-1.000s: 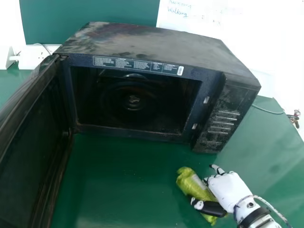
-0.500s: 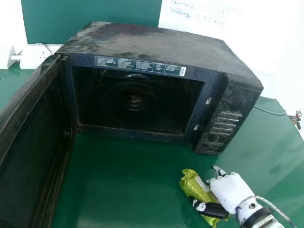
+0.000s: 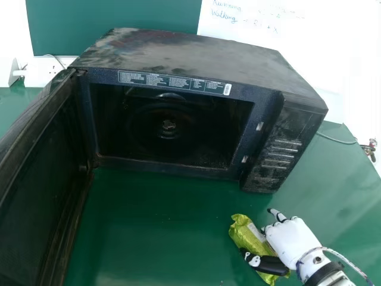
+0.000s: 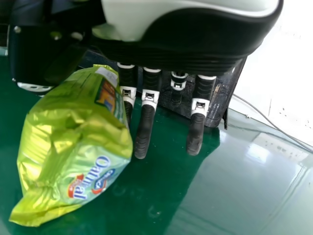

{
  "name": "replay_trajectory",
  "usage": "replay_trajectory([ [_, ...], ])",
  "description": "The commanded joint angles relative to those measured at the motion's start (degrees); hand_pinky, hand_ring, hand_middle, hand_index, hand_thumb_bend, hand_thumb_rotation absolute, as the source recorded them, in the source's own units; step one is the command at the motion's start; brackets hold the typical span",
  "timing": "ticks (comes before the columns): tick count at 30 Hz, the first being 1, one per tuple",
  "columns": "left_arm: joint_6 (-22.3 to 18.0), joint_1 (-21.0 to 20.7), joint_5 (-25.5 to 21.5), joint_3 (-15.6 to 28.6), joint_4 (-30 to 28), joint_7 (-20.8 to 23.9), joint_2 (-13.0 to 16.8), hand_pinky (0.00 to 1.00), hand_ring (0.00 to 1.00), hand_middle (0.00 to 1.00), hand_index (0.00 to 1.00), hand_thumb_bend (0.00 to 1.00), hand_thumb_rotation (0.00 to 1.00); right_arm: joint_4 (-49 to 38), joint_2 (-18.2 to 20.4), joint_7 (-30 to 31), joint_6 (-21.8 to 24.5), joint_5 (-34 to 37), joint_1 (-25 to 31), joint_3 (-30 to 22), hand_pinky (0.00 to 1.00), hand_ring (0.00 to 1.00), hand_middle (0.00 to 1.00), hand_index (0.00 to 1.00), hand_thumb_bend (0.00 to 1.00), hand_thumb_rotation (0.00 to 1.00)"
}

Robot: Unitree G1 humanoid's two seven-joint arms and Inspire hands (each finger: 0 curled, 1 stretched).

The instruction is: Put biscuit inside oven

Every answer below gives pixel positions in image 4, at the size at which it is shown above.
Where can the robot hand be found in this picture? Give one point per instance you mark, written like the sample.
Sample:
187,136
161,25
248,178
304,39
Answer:
185,31

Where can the yellow-green biscuit packet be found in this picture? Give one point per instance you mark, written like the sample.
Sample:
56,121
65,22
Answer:
71,142

